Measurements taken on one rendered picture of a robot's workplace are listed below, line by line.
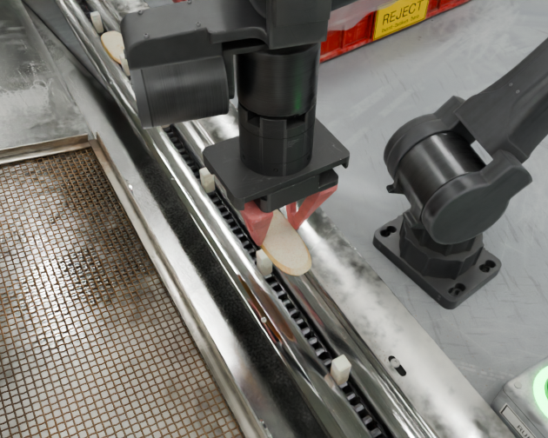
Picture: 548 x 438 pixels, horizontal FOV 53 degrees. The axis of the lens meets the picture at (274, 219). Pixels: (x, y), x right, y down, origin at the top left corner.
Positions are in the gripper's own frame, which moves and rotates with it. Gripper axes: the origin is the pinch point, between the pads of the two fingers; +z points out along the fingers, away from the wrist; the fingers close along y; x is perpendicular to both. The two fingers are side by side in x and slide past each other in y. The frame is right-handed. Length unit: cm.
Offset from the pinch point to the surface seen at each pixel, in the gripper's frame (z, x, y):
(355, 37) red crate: 9, -35, -35
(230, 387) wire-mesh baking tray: 4.4, 9.8, 9.7
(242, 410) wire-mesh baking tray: 4.4, 12.0, 9.8
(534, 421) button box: 4.3, 24.0, -9.6
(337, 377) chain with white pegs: 7.7, 12.3, 0.5
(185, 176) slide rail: 8.5, -18.5, 1.8
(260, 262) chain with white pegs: 7.1, -1.9, 0.5
